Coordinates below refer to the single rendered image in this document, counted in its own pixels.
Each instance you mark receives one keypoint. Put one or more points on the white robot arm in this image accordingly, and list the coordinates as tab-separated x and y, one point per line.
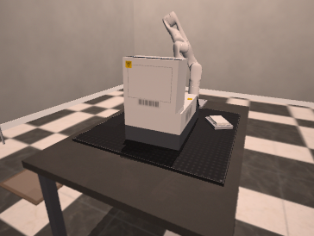
180	47

